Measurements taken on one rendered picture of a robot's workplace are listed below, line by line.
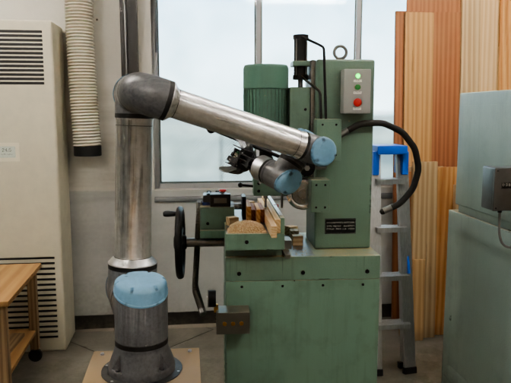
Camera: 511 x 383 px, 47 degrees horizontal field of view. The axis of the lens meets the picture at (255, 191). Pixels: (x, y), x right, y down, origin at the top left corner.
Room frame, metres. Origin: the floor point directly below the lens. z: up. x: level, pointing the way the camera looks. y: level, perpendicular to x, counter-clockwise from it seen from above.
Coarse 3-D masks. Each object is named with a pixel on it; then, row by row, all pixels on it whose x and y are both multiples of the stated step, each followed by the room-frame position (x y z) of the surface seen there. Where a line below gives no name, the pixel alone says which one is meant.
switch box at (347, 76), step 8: (344, 72) 2.17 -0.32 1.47; (352, 72) 2.17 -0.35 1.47; (360, 72) 2.17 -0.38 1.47; (368, 72) 2.17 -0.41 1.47; (344, 80) 2.17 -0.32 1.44; (352, 80) 2.17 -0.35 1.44; (368, 80) 2.17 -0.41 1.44; (344, 88) 2.17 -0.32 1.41; (352, 88) 2.17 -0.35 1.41; (360, 88) 2.17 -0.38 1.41; (368, 88) 2.17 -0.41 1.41; (344, 96) 2.17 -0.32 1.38; (352, 96) 2.17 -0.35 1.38; (360, 96) 2.17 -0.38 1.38; (368, 96) 2.17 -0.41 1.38; (344, 104) 2.17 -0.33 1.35; (352, 104) 2.17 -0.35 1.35; (368, 104) 2.17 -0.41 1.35; (344, 112) 2.17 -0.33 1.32; (352, 112) 2.17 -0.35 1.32; (360, 112) 2.17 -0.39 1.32; (368, 112) 2.18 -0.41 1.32
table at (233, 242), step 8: (240, 216) 2.39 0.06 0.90; (224, 224) 2.22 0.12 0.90; (264, 224) 2.21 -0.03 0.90; (200, 232) 2.24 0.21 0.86; (208, 232) 2.24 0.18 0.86; (216, 232) 2.24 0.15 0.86; (224, 232) 2.19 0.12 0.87; (232, 240) 2.03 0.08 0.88; (240, 240) 2.04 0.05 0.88; (248, 240) 2.04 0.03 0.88; (256, 240) 2.04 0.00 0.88; (264, 240) 2.04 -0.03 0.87; (272, 240) 2.04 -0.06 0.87; (280, 240) 2.05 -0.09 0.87; (232, 248) 2.03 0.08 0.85; (240, 248) 2.04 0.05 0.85; (248, 248) 2.04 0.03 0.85; (256, 248) 2.04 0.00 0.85; (264, 248) 2.04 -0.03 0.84; (272, 248) 2.04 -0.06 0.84; (280, 248) 2.05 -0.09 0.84
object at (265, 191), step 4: (252, 180) 2.33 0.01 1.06; (256, 180) 2.28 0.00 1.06; (252, 184) 2.33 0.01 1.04; (256, 184) 2.28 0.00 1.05; (260, 184) 2.28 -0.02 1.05; (264, 184) 2.29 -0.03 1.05; (252, 188) 2.33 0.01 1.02; (256, 188) 2.28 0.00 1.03; (260, 188) 2.28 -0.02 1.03; (264, 188) 2.29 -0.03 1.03; (268, 188) 2.29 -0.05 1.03; (272, 188) 2.29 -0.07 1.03; (252, 192) 2.33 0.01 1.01; (256, 192) 2.28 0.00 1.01; (260, 192) 2.28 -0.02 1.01; (264, 192) 2.29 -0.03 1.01; (268, 192) 2.29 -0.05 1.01; (272, 192) 2.29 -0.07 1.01; (276, 192) 2.29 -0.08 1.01; (264, 196) 2.31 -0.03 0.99
